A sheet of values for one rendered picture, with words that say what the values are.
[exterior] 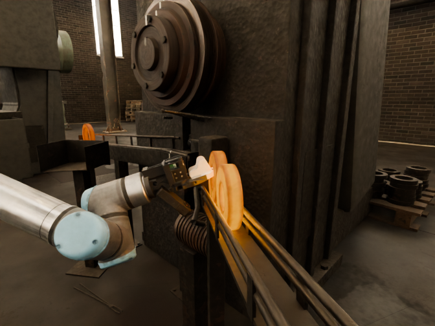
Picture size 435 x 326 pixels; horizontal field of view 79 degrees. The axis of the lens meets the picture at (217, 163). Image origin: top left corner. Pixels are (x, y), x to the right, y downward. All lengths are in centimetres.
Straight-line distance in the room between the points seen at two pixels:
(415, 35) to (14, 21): 658
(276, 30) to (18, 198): 88
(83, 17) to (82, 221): 1163
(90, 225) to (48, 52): 328
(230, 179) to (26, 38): 334
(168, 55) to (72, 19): 1094
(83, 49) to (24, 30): 817
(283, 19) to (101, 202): 80
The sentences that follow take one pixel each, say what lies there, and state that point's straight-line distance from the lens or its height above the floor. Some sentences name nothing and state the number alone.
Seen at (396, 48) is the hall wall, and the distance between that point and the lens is 702.
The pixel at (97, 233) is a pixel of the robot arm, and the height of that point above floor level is 69.
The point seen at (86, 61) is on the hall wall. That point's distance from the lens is 1180.
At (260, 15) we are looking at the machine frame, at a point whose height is 123.
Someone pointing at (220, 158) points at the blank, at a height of 79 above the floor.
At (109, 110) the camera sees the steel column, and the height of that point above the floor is 61.
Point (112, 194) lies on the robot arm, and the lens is 74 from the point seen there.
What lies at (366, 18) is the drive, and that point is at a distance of 163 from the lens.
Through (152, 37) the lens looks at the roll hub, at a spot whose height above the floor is 117.
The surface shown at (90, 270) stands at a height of 1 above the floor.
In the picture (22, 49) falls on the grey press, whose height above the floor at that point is 145.
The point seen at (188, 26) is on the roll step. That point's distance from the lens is 108.
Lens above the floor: 95
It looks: 14 degrees down
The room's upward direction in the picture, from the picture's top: straight up
